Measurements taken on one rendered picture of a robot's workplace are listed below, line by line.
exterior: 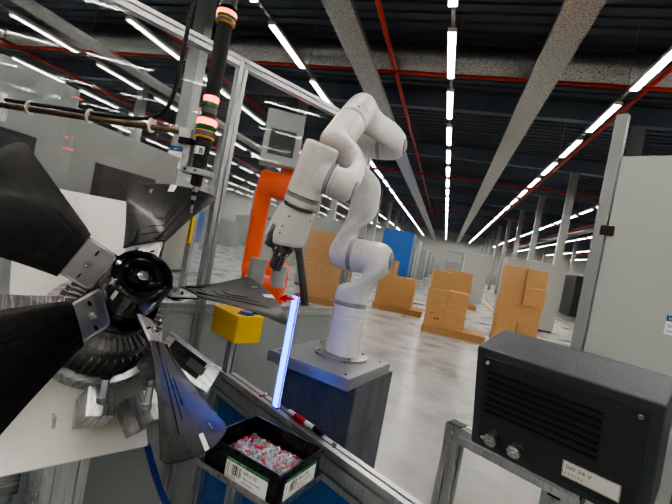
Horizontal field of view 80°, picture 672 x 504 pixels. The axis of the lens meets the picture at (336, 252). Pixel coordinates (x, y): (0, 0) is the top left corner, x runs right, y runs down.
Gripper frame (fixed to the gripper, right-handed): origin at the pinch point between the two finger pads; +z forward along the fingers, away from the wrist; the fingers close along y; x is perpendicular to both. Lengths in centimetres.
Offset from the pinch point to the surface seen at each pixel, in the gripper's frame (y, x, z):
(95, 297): 39.7, 3.2, 10.6
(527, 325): -777, -172, 134
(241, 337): -10.8, -16.4, 34.2
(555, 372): -7, 64, -14
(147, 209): 26.2, -22.1, -0.4
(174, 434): 29.0, 27.6, 23.0
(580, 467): -10, 73, -3
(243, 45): -386, -896, -167
